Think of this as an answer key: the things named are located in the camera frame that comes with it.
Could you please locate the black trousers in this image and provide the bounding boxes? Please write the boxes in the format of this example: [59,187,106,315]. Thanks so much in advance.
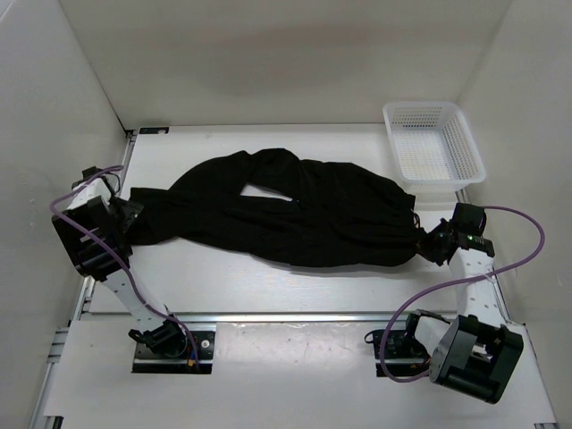
[127,148,425,268]

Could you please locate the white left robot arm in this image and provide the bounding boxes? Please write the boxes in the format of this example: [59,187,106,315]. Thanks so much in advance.
[50,167,193,358]

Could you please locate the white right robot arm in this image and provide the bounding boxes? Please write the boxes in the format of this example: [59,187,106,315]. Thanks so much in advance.
[401,219,524,404]

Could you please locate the black label sticker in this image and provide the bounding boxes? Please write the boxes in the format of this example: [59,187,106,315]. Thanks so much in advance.
[139,127,170,135]

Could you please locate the white perforated plastic basket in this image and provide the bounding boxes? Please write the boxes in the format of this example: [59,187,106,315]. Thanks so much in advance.
[383,101,486,195]

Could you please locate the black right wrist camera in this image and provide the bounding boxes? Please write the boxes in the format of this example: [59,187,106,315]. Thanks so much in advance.
[450,203,487,236]

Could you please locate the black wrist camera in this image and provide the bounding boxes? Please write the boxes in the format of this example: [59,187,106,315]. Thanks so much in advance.
[450,203,487,236]
[71,166,111,190]

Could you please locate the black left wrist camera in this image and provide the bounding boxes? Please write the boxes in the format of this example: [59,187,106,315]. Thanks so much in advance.
[71,166,111,190]

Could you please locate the aluminium left side rail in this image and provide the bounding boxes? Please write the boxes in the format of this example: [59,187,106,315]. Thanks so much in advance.
[68,131,135,317]

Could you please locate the aluminium rail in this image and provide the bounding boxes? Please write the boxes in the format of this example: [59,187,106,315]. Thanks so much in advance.
[61,311,393,326]
[68,131,135,317]

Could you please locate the aluminium front rail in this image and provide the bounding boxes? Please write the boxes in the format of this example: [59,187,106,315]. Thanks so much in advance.
[61,311,393,326]

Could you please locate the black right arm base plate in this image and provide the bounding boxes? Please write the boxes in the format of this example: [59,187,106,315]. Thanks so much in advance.
[364,329,431,378]

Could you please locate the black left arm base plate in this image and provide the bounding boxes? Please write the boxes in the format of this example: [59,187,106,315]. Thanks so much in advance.
[131,330,216,374]

